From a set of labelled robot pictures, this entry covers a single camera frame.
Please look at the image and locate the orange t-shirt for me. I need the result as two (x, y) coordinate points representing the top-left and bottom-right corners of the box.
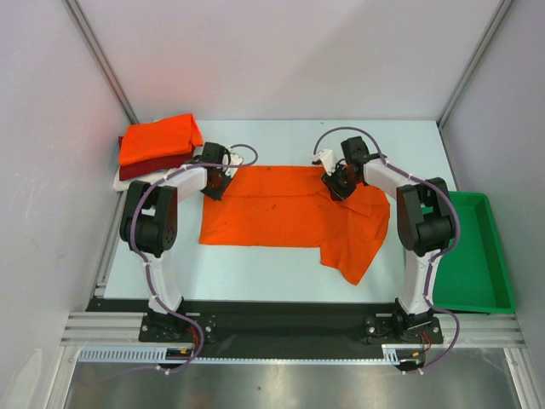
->
(118, 113), (204, 166)
(199, 165), (390, 285)

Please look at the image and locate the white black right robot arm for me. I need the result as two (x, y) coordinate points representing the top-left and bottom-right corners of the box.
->
(313, 136), (461, 342)

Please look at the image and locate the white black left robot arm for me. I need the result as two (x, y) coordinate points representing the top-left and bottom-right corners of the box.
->
(119, 142), (244, 341)

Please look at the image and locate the folded white t-shirt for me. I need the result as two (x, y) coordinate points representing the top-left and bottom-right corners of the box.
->
(112, 169), (174, 193)

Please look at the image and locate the folded orange t-shirt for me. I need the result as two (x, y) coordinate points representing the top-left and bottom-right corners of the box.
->
(118, 113), (204, 166)

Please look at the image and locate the folded dark red t-shirt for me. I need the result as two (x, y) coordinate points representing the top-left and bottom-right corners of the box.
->
(118, 136), (203, 181)

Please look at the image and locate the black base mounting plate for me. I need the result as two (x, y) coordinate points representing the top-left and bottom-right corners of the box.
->
(86, 297), (444, 360)

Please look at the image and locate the green plastic tray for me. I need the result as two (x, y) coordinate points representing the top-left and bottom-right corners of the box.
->
(433, 192), (516, 314)

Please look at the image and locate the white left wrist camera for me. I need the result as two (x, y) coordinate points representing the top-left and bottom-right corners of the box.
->
(222, 149), (244, 178)

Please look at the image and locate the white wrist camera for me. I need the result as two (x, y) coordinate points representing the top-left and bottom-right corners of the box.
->
(312, 149), (339, 176)
(222, 149), (244, 178)

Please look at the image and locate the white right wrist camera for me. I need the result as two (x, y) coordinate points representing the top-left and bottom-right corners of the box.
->
(312, 149), (339, 176)

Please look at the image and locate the white slotted cable duct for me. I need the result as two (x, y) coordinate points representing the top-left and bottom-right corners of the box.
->
(78, 346), (422, 366)

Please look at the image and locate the aluminium frame rail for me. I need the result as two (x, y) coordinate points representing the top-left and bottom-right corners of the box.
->
(60, 312), (525, 349)

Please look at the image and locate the left corner aluminium post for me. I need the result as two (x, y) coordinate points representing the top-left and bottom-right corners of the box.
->
(61, 0), (139, 124)

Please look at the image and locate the corner aluminium post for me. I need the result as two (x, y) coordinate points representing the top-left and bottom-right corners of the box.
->
(436, 0), (516, 133)
(61, 0), (139, 124)

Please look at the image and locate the right corner aluminium post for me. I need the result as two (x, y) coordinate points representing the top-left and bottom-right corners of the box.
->
(436, 0), (516, 133)

